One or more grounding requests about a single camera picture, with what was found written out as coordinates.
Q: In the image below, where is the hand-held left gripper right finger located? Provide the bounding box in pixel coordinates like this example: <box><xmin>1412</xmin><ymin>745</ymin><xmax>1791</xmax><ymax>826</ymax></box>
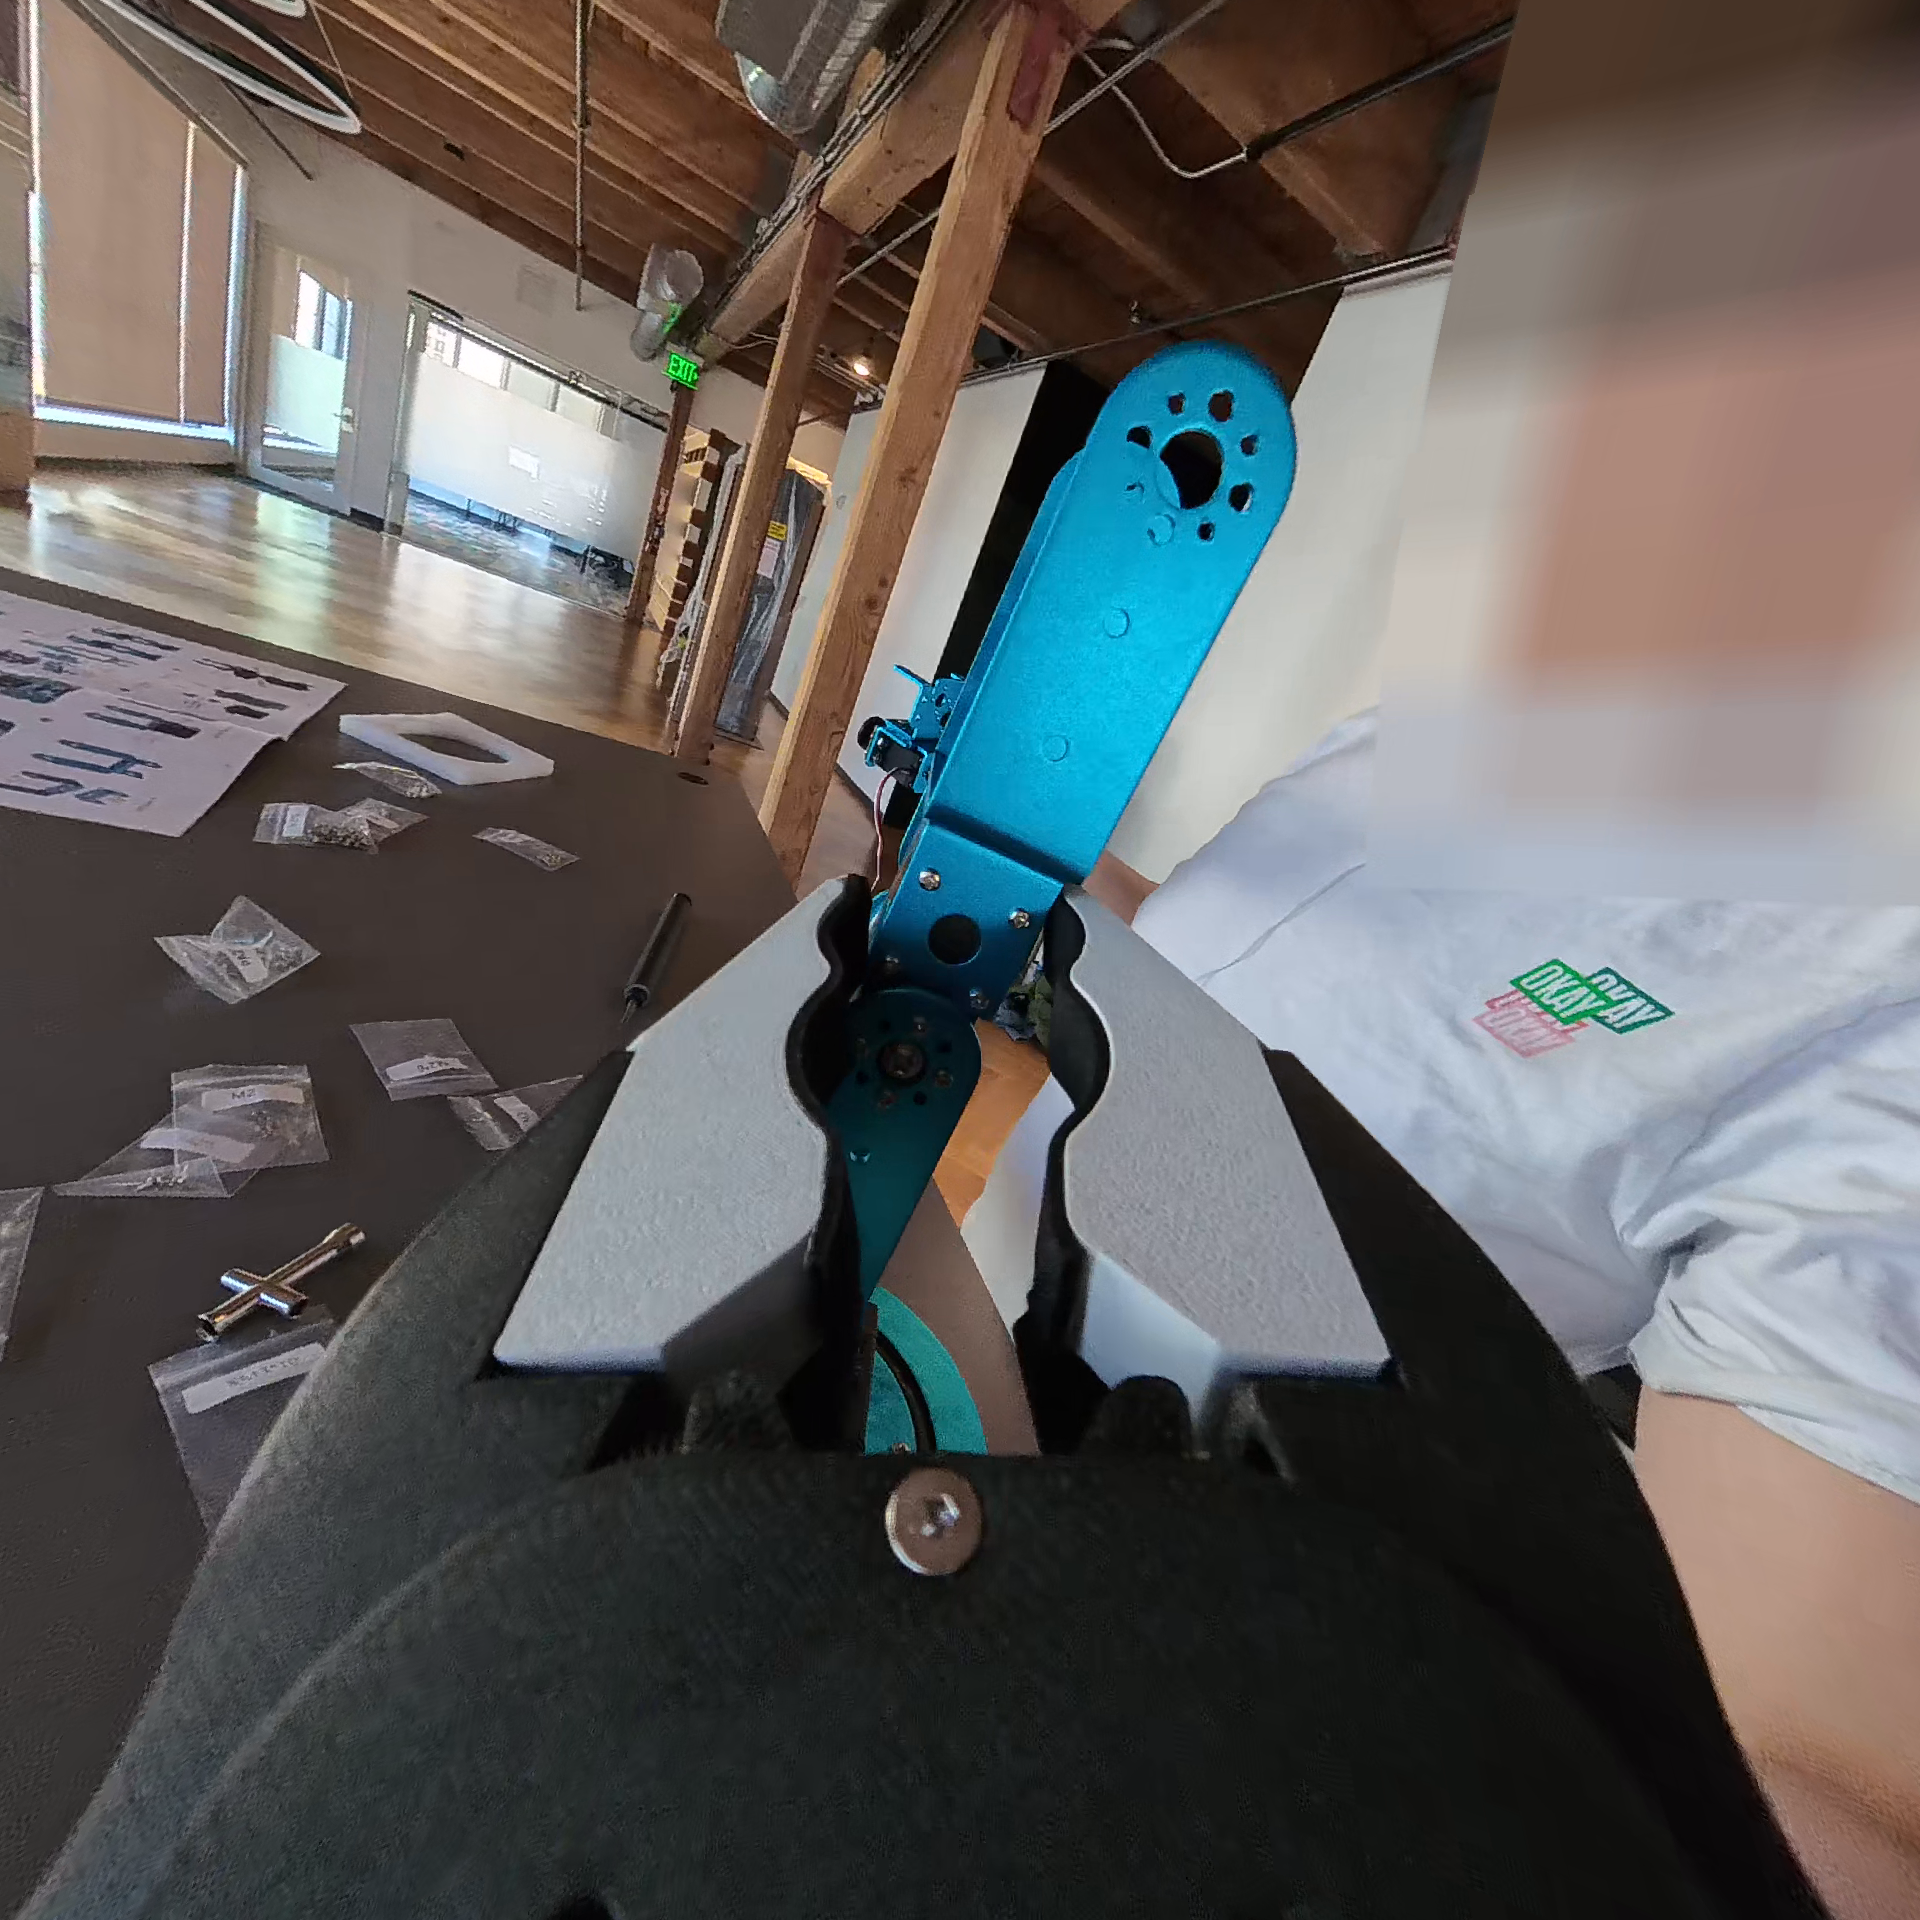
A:
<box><xmin>1015</xmin><ymin>887</ymin><xmax>1395</xmax><ymax>1454</ymax></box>

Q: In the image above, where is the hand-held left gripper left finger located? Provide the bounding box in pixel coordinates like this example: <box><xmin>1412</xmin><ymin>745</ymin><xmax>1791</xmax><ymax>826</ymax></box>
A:
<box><xmin>491</xmin><ymin>878</ymin><xmax>876</xmax><ymax>1449</ymax></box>

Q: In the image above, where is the blue metal toy robot arm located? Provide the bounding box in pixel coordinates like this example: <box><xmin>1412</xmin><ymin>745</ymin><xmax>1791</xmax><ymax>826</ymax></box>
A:
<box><xmin>823</xmin><ymin>342</ymin><xmax>1298</xmax><ymax>1456</ymax></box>

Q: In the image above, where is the dark desk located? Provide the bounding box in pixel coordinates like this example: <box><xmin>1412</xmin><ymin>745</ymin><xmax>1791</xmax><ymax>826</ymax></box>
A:
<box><xmin>0</xmin><ymin>566</ymin><xmax>841</xmax><ymax>1877</ymax></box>

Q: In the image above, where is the black screwdriver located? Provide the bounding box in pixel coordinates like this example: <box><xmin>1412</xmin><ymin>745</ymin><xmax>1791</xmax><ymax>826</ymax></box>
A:
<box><xmin>620</xmin><ymin>890</ymin><xmax>695</xmax><ymax>1038</ymax></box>

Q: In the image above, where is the person's white t-shirt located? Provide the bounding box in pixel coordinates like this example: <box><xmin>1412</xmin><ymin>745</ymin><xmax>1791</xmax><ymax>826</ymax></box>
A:
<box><xmin>1131</xmin><ymin>709</ymin><xmax>1920</xmax><ymax>1502</ymax></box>

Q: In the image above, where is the silver cross wrench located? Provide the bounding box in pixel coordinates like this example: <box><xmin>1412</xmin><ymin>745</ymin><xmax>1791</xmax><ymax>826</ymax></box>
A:
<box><xmin>194</xmin><ymin>1223</ymin><xmax>365</xmax><ymax>1341</ymax></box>

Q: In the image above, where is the group of clear screw bags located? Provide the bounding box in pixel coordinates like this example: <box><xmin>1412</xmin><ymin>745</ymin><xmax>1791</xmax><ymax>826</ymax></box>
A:
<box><xmin>0</xmin><ymin>759</ymin><xmax>586</xmax><ymax>1530</ymax></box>

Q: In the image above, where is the black wrapped rack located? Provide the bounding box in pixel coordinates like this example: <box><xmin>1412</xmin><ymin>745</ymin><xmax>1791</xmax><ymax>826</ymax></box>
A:
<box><xmin>721</xmin><ymin>464</ymin><xmax>828</xmax><ymax>740</ymax></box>

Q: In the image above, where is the wooden shelf unit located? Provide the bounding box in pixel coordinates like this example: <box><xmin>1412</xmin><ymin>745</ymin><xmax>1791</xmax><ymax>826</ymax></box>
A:
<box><xmin>652</xmin><ymin>426</ymin><xmax>745</xmax><ymax>693</ymax></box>

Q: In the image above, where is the open assembly instruction manual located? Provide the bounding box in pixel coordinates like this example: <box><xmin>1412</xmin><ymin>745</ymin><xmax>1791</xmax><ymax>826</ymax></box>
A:
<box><xmin>0</xmin><ymin>590</ymin><xmax>347</xmax><ymax>837</ymax></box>

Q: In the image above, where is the white door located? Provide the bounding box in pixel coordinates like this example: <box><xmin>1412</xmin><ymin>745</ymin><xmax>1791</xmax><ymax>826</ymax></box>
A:
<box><xmin>248</xmin><ymin>224</ymin><xmax>371</xmax><ymax>513</ymax></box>

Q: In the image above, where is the round grey ceiling fixture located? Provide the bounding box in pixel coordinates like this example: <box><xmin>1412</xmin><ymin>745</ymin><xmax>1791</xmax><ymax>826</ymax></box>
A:
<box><xmin>635</xmin><ymin>245</ymin><xmax>705</xmax><ymax>359</ymax></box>

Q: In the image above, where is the window with beige roller shade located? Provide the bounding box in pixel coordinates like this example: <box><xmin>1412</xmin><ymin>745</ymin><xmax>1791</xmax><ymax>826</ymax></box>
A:
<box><xmin>27</xmin><ymin>0</ymin><xmax>249</xmax><ymax>436</ymax></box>

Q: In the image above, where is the white foam frame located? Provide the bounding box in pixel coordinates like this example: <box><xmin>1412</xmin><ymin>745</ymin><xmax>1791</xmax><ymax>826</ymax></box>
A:
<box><xmin>338</xmin><ymin>709</ymin><xmax>553</xmax><ymax>789</ymax></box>

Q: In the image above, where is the thick wooden post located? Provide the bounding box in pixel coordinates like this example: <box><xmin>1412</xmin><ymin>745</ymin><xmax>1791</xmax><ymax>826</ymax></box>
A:
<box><xmin>756</xmin><ymin>0</ymin><xmax>1076</xmax><ymax>889</ymax></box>

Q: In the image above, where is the white ring ceiling lamp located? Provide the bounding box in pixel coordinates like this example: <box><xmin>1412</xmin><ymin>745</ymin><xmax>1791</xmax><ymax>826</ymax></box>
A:
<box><xmin>60</xmin><ymin>0</ymin><xmax>363</xmax><ymax>136</ymax></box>

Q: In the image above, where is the silver ventilation duct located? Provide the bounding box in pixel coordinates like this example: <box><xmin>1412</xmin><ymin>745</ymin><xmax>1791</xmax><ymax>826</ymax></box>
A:
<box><xmin>719</xmin><ymin>0</ymin><xmax>963</xmax><ymax>138</ymax></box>

